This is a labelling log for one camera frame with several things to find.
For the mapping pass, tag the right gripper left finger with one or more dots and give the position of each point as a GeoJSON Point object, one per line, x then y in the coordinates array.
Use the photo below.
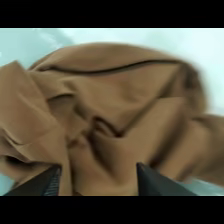
{"type": "Point", "coordinates": [45, 183]}

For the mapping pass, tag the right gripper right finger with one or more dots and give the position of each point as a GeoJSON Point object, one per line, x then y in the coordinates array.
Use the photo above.
{"type": "Point", "coordinates": [155, 183]}

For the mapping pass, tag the brown garment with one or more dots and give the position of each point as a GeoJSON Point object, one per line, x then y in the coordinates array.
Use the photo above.
{"type": "Point", "coordinates": [116, 100]}

